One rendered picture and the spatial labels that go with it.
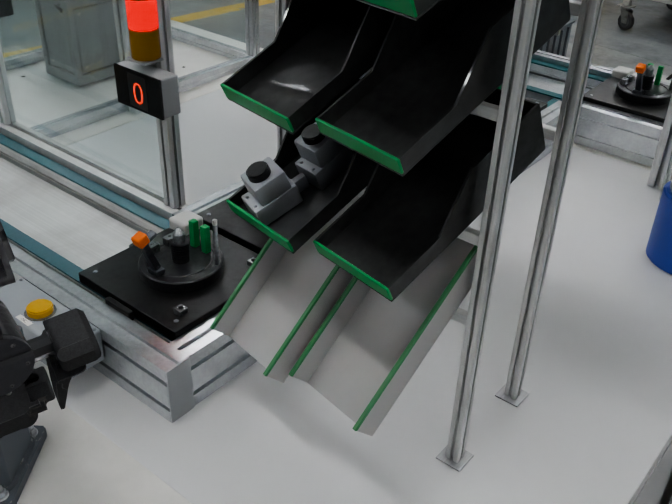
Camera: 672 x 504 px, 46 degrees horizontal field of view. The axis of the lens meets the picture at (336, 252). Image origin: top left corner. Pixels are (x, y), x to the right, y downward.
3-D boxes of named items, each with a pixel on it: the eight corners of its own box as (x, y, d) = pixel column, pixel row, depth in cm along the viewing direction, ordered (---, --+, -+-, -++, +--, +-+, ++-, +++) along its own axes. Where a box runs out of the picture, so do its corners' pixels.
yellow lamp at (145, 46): (144, 63, 131) (141, 34, 128) (125, 56, 134) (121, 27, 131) (167, 56, 134) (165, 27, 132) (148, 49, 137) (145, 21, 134)
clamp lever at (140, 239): (155, 273, 126) (137, 242, 120) (147, 269, 127) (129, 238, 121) (171, 258, 128) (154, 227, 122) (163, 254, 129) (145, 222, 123)
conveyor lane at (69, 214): (181, 387, 124) (176, 337, 119) (-86, 208, 167) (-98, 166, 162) (301, 305, 143) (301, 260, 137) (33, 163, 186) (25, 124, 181)
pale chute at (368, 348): (372, 437, 99) (354, 431, 96) (306, 381, 107) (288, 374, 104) (496, 251, 99) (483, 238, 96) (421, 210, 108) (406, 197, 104)
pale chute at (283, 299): (284, 383, 107) (264, 376, 103) (228, 335, 115) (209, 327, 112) (399, 211, 107) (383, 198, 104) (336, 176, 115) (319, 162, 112)
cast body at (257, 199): (263, 228, 101) (243, 191, 96) (248, 211, 104) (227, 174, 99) (316, 192, 102) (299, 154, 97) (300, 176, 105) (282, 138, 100)
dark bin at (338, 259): (391, 302, 90) (375, 263, 84) (318, 253, 98) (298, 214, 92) (546, 149, 97) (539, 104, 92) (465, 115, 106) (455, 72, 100)
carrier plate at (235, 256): (176, 343, 119) (174, 332, 118) (79, 282, 131) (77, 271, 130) (283, 275, 135) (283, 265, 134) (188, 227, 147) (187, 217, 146)
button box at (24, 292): (67, 382, 118) (61, 350, 115) (-10, 325, 129) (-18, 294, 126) (106, 359, 123) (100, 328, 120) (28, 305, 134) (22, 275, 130)
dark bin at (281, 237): (293, 254, 97) (272, 215, 92) (232, 212, 105) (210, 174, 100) (443, 116, 105) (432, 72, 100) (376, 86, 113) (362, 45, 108)
